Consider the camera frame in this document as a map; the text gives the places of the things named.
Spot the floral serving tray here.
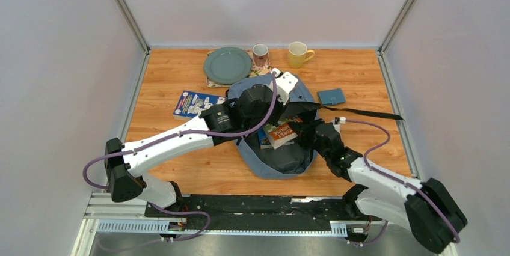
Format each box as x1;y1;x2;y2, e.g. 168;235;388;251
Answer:
205;47;272;88

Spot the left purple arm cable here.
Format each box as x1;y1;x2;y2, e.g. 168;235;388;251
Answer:
82;72;278;243

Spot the dark blue paperback book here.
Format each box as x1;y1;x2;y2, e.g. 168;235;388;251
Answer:
173;90;226;120

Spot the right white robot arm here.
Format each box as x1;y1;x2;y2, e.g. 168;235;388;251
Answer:
290;117;468;254

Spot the blue fabric backpack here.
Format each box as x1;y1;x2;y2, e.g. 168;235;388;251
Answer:
225;73;404;180

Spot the green ceramic plate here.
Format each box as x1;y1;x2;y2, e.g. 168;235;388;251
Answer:
204;47;252;85

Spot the aluminium frame rail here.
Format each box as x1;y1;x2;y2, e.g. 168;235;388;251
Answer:
72;192;457;256

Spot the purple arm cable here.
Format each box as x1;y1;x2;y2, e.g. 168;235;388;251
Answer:
334;117;461;247
82;72;278;243

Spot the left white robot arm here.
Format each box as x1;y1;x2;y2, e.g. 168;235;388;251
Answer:
104;70;318;217

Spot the light blue paperback book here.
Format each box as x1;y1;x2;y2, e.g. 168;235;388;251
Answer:
257;128;275;149

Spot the teal wallet notebook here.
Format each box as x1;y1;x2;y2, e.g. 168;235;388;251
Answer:
317;88;346;106

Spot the orange treehouse book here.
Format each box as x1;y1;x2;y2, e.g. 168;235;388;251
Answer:
262;116;303;149

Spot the pink patterned mug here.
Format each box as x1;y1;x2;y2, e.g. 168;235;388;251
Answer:
252;43;270;67

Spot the yellow ceramic mug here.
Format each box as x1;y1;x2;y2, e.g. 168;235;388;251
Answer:
288;41;315;69

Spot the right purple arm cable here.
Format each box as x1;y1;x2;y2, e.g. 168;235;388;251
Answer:
334;117;461;247

